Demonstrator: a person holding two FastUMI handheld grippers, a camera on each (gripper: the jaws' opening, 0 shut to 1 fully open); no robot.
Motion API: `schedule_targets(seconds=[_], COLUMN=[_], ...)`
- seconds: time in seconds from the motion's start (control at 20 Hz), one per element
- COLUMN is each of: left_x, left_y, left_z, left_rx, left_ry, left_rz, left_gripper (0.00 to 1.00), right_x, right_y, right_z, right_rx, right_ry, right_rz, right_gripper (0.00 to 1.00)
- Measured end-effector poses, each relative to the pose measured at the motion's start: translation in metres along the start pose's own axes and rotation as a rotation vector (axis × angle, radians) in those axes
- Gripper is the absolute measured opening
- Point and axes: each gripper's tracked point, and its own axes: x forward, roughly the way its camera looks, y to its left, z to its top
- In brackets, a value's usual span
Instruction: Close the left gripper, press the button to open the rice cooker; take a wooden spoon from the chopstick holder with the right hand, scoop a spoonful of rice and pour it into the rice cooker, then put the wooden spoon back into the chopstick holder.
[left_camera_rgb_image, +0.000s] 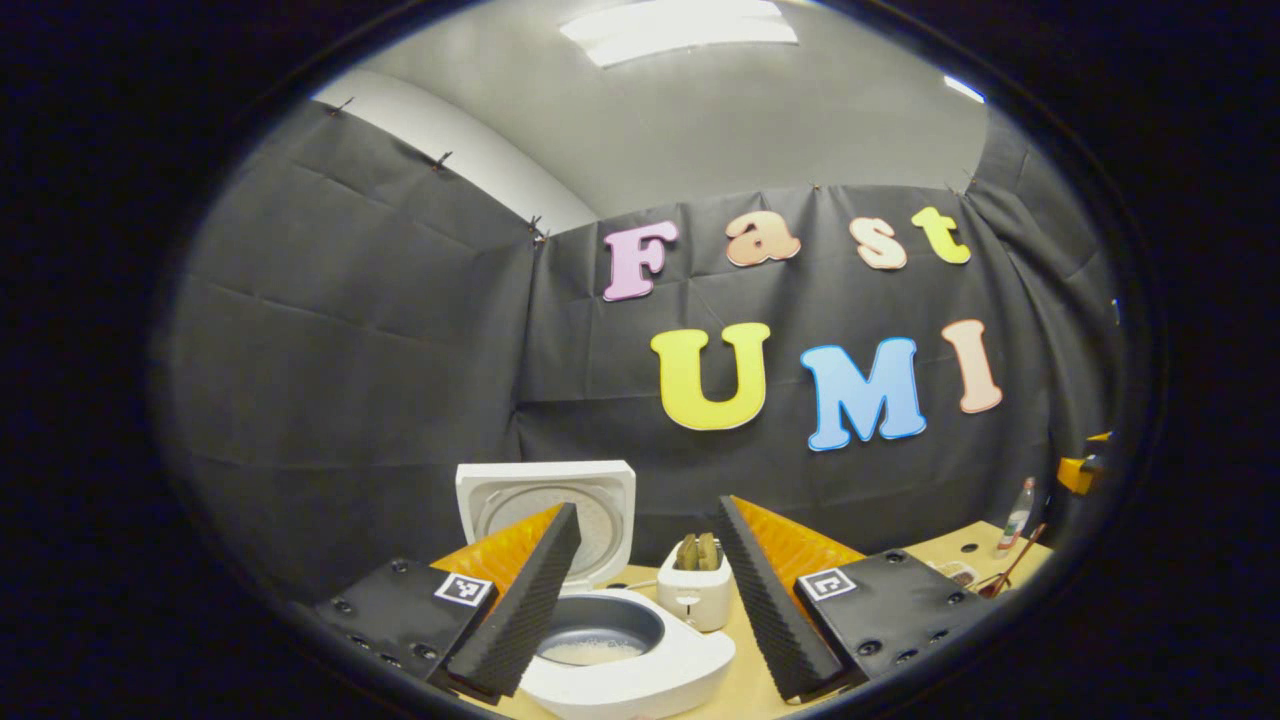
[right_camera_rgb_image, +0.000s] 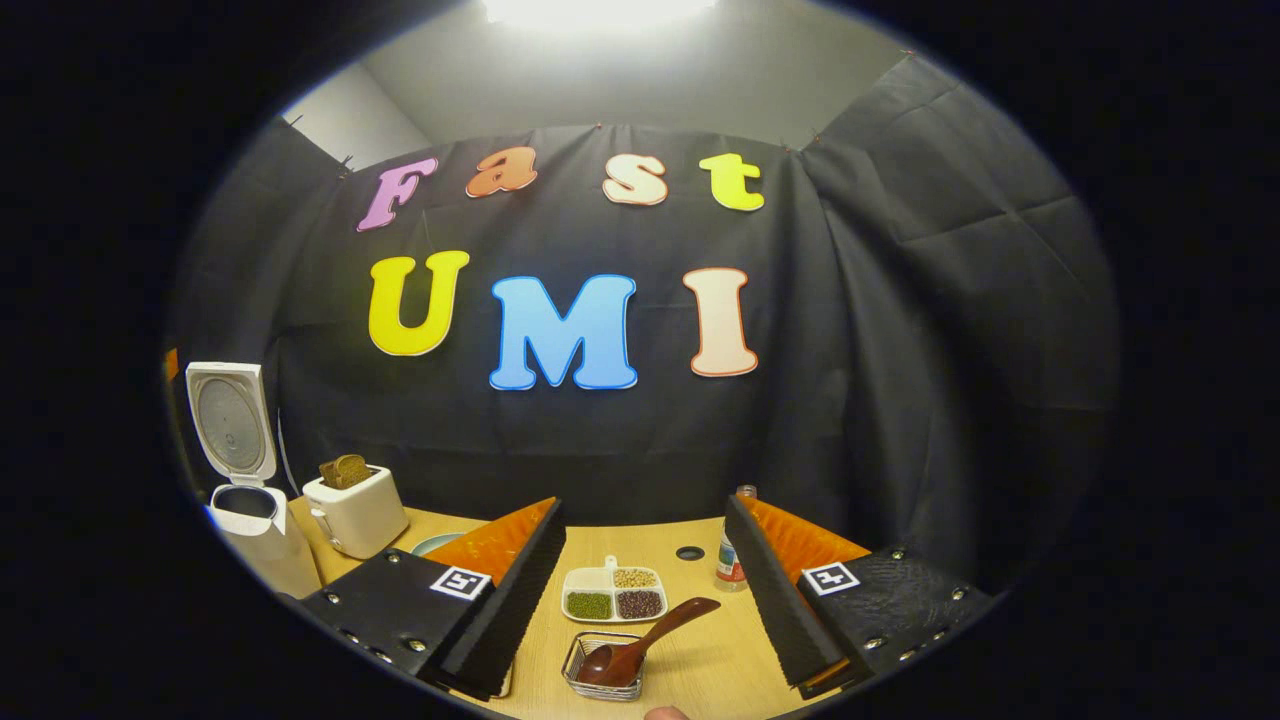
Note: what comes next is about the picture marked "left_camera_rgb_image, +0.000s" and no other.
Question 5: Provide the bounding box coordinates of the clear bottle with red label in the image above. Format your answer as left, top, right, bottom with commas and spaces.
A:
1000, 478, 1036, 551

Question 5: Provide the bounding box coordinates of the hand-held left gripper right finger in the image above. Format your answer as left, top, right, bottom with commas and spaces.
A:
715, 495, 1001, 701

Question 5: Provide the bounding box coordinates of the white toaster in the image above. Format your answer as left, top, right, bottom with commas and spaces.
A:
657, 540, 734, 633

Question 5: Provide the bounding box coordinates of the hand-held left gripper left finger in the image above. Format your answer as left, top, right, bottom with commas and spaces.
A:
290, 502, 583, 699

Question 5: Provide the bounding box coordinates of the black backdrop cloth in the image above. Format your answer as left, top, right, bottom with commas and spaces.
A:
160, 95, 1126, 601

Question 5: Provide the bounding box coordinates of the white rice cooker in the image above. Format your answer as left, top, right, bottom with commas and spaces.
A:
455, 460, 736, 720

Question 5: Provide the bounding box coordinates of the large ceiling light panel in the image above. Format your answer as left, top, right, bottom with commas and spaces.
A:
560, 0, 801, 68

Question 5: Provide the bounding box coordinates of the dark wooden spoon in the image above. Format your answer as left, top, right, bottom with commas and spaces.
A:
985, 525, 1046, 599

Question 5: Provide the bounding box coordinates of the thin layer of white rice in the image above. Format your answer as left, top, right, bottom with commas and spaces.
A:
540, 640, 641, 666

